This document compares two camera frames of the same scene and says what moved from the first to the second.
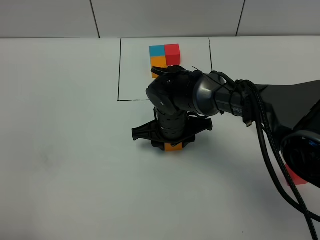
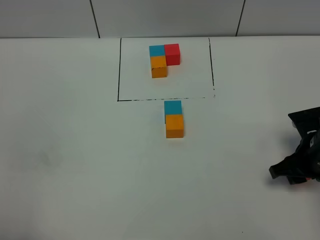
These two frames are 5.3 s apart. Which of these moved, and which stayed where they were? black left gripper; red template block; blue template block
Moved: black left gripper
Stayed: blue template block; red template block
